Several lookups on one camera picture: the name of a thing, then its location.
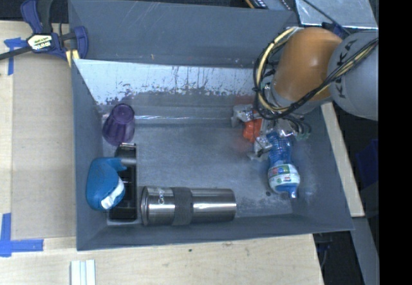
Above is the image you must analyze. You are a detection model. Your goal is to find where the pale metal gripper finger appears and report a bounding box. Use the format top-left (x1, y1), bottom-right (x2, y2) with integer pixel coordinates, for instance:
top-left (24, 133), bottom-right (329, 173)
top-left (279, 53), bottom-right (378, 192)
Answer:
top-left (230, 104), bottom-right (259, 127)
top-left (247, 135), bottom-right (273, 161)

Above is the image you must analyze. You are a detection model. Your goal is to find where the small orange toy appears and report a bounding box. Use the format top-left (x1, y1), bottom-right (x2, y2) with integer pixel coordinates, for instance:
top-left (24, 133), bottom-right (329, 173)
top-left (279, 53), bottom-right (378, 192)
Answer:
top-left (242, 118), bottom-right (264, 142)

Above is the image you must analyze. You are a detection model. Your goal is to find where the blue clear plastic bottle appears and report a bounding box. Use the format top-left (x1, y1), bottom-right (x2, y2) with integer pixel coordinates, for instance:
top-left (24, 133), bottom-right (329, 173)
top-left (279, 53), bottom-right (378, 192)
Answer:
top-left (266, 131), bottom-right (302, 199)

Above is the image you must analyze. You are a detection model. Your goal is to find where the grey metal bin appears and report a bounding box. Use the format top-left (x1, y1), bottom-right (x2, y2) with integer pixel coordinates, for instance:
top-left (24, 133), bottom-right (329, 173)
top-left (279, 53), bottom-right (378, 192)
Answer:
top-left (67, 0), bottom-right (355, 252)

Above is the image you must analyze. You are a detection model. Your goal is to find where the steel cylinder flask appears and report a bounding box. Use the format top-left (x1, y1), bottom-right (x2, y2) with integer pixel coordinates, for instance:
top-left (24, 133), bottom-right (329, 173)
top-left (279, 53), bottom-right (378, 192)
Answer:
top-left (139, 185), bottom-right (238, 227)

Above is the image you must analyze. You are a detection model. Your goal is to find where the purple plastic cup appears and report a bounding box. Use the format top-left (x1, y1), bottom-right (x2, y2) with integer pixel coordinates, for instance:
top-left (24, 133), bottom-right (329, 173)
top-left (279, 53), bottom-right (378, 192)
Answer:
top-left (102, 103), bottom-right (136, 147)

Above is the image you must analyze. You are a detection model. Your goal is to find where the black open box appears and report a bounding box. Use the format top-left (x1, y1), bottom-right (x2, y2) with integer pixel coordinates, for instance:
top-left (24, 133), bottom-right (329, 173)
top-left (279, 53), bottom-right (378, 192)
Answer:
top-left (107, 143), bottom-right (139, 222)

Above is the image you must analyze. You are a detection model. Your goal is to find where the pale wood board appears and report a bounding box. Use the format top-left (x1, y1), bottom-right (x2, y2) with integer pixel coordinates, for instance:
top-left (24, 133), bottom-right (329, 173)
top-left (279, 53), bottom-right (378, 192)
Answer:
top-left (10, 53), bottom-right (79, 241)

